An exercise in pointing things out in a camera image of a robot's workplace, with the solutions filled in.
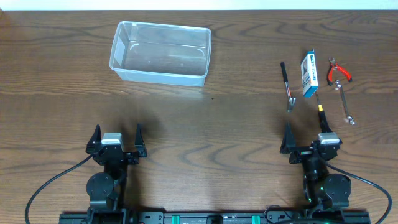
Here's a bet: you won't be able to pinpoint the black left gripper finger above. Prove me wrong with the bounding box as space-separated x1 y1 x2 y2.
86 124 102 151
134 124 146 152

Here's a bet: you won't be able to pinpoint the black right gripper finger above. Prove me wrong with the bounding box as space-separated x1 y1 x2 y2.
319 116 333 133
279 123 296 154

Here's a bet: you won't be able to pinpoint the blue white cardboard box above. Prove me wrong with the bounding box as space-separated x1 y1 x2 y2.
300 49 319 98

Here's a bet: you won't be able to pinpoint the clear plastic container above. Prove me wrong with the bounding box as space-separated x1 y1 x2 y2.
109 21 212 87

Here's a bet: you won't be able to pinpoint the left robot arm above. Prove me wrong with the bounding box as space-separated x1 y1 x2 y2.
82 126 147 224

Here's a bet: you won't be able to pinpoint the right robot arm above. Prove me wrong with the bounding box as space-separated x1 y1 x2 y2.
280 124 351 218

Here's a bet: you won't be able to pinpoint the black yellow screwdriver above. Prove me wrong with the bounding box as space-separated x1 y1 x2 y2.
315 92 326 117

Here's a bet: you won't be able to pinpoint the silver wrench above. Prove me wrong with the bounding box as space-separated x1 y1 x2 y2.
335 80 356 126

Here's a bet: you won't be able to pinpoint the red handled pliers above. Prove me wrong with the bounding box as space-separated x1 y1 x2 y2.
326 58 353 86

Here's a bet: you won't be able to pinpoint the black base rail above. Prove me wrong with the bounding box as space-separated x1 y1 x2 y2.
58 209 371 224

